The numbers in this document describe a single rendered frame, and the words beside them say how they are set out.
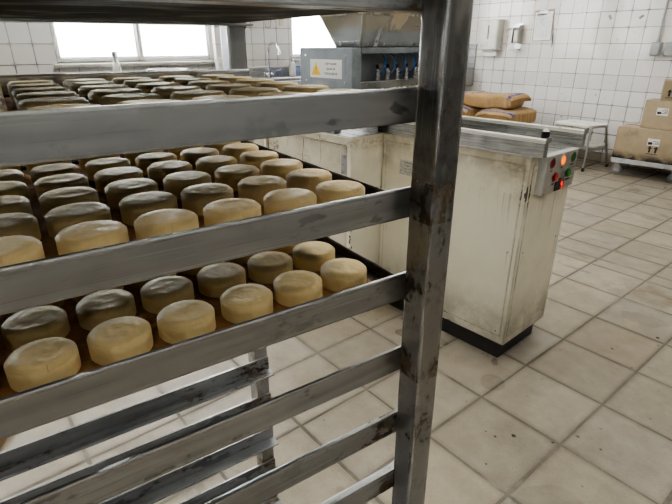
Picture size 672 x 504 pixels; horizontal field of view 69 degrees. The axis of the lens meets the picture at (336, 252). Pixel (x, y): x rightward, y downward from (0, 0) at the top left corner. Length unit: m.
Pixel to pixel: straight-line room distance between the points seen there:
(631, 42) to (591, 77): 0.47
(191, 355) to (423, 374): 0.25
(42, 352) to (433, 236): 0.34
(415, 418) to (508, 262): 1.40
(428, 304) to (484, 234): 1.46
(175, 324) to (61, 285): 0.11
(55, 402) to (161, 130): 0.20
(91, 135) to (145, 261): 0.09
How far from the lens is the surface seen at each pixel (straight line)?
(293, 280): 0.49
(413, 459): 0.62
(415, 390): 0.55
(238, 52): 0.82
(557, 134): 2.08
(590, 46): 6.20
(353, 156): 2.08
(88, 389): 0.40
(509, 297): 1.97
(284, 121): 0.38
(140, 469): 0.46
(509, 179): 1.85
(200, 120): 0.35
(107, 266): 0.36
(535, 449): 1.79
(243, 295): 0.47
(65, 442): 0.96
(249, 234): 0.39
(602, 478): 1.78
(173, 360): 0.41
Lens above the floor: 1.19
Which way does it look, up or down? 23 degrees down
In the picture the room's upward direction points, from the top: straight up
